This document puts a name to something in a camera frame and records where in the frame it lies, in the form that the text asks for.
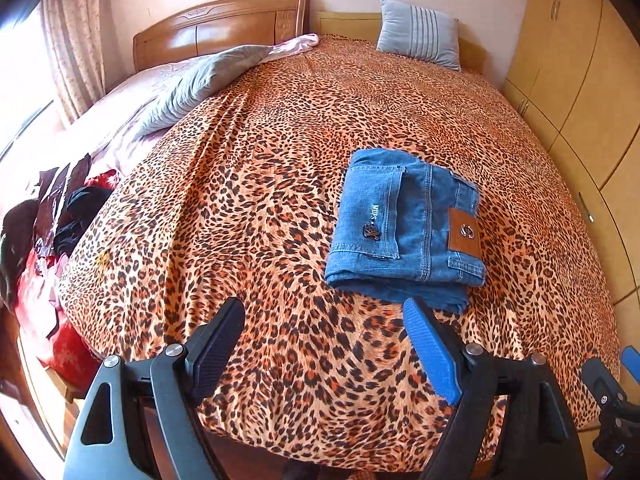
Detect yellow wooden wardrobe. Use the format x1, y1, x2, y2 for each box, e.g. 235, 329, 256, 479
501, 0, 640, 306

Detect carved wooden headboard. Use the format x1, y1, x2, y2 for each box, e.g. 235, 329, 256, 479
132, 0, 311, 73

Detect blue denim pants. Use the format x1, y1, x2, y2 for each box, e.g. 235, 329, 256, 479
324, 147, 487, 315

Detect plain grey pillow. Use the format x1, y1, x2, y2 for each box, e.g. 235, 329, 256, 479
127, 45, 273, 138

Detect beige wooden bed frame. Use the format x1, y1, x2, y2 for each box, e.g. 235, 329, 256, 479
314, 11, 487, 75

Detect leopard print bedspread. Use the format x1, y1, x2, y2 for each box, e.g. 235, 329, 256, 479
57, 34, 621, 471

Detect window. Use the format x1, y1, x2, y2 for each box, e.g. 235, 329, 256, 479
0, 0, 63, 161

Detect patterned pink curtain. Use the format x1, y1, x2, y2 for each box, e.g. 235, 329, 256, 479
40, 0, 108, 126

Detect dark maroon cloth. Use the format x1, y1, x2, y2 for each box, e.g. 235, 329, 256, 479
34, 154, 93, 241

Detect black garment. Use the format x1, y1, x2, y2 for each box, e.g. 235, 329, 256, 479
52, 186, 113, 256

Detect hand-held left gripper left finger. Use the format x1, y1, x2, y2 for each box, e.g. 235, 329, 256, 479
62, 297, 246, 480

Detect striped grey-blue pillow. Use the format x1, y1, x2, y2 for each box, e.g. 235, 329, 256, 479
376, 0, 462, 72

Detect pink bed sheet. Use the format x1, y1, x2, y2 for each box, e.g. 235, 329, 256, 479
82, 34, 320, 171

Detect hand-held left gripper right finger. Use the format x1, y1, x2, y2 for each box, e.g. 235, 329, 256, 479
404, 298, 588, 480

